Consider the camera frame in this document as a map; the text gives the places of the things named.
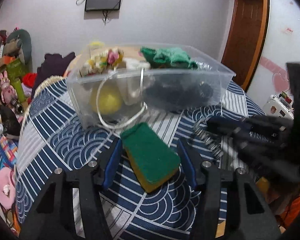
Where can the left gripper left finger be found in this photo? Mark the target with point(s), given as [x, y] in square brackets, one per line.
[52, 214]

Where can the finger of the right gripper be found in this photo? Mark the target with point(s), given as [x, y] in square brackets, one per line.
[218, 120]
[225, 127]

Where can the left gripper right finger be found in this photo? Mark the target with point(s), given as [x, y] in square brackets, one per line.
[248, 215]

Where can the bagged grey knit item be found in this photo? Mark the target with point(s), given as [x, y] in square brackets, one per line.
[174, 96]

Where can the yellow green sponge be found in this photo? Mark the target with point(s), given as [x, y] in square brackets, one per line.
[152, 161]

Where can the green knitted cloth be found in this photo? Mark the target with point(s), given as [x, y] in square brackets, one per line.
[175, 58]

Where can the white drawstring pouch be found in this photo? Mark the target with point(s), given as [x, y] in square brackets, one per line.
[131, 92]

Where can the floral fabric scrunchie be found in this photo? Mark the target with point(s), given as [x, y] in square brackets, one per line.
[108, 59]

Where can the white suitcase with stickers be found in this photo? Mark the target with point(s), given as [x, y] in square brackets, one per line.
[279, 106]

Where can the pink plush toy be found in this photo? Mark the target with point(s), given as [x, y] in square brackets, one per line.
[7, 187]

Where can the blue white patterned tablecloth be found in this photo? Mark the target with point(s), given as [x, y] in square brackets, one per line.
[53, 137]

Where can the colourful patterned book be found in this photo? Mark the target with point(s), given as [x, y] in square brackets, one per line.
[8, 151]

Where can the yellow felt ball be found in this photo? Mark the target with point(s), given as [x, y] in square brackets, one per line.
[109, 100]

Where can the clear plastic storage box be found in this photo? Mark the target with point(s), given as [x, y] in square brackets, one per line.
[209, 71]

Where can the pink bunny toy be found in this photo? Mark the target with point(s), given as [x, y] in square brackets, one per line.
[8, 92]

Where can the red fabric item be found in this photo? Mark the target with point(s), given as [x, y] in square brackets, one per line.
[29, 79]

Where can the yellow fluffy cushion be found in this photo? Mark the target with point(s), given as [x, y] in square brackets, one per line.
[96, 44]

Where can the dark purple garment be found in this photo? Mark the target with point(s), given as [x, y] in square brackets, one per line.
[53, 65]

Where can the green cardboard box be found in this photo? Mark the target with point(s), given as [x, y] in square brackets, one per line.
[15, 69]

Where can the brown wooden door frame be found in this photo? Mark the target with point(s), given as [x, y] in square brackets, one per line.
[246, 39]

